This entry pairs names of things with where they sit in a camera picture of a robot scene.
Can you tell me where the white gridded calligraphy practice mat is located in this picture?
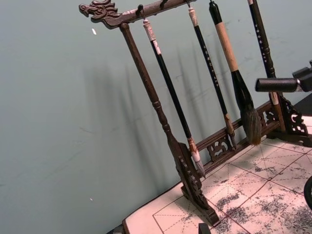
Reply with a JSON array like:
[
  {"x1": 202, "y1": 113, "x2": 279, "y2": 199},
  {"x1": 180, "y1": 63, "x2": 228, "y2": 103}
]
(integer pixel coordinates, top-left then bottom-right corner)
[{"x1": 121, "y1": 135, "x2": 312, "y2": 234}]

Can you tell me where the black round object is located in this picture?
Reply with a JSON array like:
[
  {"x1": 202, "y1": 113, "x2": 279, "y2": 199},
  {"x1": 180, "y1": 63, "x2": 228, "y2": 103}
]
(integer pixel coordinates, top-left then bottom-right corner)
[{"x1": 303, "y1": 175, "x2": 312, "y2": 210}]

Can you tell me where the black brush with white cap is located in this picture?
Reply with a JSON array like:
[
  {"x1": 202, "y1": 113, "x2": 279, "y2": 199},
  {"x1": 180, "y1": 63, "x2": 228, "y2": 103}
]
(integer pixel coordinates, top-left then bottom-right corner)
[{"x1": 142, "y1": 19, "x2": 206, "y2": 177}]

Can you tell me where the thin black brush brown tip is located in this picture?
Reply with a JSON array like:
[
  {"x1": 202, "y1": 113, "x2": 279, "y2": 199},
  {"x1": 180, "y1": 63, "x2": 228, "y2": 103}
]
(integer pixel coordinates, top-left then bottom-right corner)
[{"x1": 187, "y1": 6, "x2": 237, "y2": 151}]

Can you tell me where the black clamp block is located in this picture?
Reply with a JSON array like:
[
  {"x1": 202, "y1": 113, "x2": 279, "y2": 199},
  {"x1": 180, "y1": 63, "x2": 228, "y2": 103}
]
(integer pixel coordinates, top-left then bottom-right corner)
[{"x1": 292, "y1": 59, "x2": 312, "y2": 93}]

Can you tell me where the carved dark wooden brush rack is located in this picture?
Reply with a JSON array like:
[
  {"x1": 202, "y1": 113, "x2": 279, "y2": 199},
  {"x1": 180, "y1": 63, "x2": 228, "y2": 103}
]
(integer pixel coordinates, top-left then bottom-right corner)
[{"x1": 78, "y1": 0, "x2": 312, "y2": 227}]

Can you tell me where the black brush with white print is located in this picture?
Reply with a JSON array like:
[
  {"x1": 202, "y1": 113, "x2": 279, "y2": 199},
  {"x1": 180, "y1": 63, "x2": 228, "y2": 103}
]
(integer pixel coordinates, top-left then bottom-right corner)
[{"x1": 247, "y1": 0, "x2": 280, "y2": 105}]

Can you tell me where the large brush with tan handle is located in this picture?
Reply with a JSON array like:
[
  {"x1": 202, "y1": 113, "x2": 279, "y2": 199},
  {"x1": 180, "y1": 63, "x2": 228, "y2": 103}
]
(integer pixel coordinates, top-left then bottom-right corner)
[{"x1": 208, "y1": 0, "x2": 262, "y2": 146}]

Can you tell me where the black textured cylindrical handle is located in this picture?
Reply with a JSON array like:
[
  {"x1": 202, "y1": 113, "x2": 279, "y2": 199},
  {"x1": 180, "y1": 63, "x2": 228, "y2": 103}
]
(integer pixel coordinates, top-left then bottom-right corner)
[{"x1": 255, "y1": 77, "x2": 299, "y2": 93}]

